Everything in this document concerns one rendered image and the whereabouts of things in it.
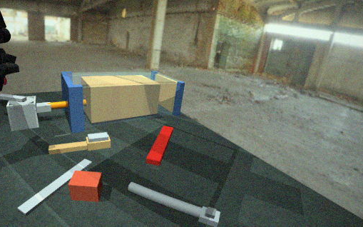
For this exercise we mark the grey rod with square end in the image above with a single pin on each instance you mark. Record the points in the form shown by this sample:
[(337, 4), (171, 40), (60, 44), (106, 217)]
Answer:
[(206, 215)]

